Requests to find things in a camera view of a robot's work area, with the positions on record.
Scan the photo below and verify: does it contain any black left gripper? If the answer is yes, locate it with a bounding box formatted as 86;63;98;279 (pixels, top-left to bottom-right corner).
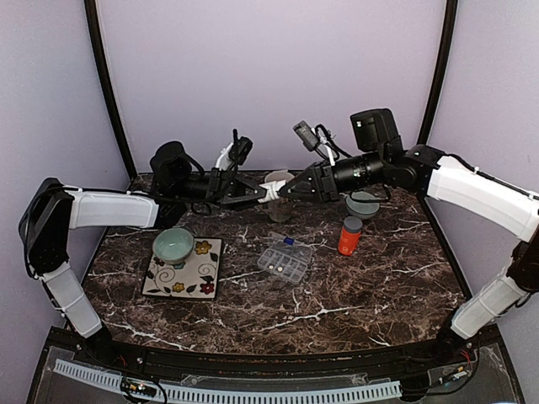
174;167;272;211

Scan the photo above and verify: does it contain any green bowl on plate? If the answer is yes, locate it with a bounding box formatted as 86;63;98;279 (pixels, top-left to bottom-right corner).
152;227;195;264

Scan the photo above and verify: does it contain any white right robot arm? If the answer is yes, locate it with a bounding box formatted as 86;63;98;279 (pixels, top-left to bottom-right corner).
278;109;538;365

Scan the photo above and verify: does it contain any floral square plate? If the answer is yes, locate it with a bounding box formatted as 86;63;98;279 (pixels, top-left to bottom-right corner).
141;238;223;300

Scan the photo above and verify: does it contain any orange bottle with grey lid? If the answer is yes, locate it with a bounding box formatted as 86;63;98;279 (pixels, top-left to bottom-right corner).
338;216;363;256

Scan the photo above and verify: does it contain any white ceramic mug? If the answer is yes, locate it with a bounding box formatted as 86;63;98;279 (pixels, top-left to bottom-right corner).
260;170;294;223

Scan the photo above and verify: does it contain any black left frame post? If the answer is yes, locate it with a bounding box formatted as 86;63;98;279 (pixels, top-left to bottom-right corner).
83;0;137;180

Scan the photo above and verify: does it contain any black right frame post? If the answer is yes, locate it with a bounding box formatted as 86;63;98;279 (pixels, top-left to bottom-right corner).
417;0;458;145

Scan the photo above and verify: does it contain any black frame post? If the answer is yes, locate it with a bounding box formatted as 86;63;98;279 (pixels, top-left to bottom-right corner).
417;0;458;145
83;0;137;180

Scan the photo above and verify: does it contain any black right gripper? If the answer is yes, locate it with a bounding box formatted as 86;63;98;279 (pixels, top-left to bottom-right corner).
280;149;387;205

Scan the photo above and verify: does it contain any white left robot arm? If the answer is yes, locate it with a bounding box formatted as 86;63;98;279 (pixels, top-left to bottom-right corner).
19;137;281;367

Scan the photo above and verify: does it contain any black front table rail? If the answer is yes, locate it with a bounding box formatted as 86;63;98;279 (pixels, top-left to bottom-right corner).
73;338;478;379

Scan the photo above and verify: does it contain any green bowl right side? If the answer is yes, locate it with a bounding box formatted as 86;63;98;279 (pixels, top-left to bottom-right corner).
344;191;380;220

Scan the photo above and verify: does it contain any white slotted cable duct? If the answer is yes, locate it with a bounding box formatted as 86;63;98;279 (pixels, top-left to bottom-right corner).
52;359;403;403

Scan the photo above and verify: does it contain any clear plastic pill organizer box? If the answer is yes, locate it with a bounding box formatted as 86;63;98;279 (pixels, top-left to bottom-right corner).
257;231;313;284

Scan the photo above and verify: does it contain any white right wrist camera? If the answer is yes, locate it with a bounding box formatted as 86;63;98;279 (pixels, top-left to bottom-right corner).
292;120;351;166

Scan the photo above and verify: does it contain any small white dropper bottle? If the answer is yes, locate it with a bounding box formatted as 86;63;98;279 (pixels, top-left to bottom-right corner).
258;180;286;204

